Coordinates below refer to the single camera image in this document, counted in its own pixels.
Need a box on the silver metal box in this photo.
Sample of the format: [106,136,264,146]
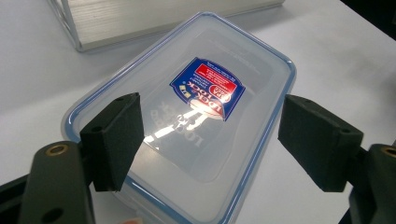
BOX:
[47,0,285,53]

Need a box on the clear plastic container lid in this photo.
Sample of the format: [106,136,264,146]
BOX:
[61,11,297,224]

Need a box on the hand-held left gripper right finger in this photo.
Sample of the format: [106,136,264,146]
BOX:
[277,94,396,224]

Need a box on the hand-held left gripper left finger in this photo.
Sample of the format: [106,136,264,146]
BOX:
[18,91,146,224]

